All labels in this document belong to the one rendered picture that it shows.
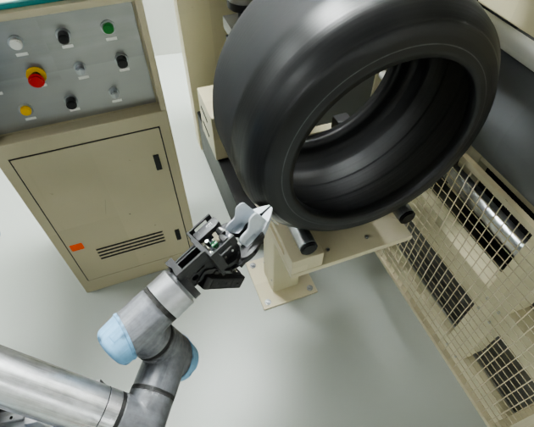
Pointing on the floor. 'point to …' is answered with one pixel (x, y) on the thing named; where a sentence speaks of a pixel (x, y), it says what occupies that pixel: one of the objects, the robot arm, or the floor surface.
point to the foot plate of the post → (270, 299)
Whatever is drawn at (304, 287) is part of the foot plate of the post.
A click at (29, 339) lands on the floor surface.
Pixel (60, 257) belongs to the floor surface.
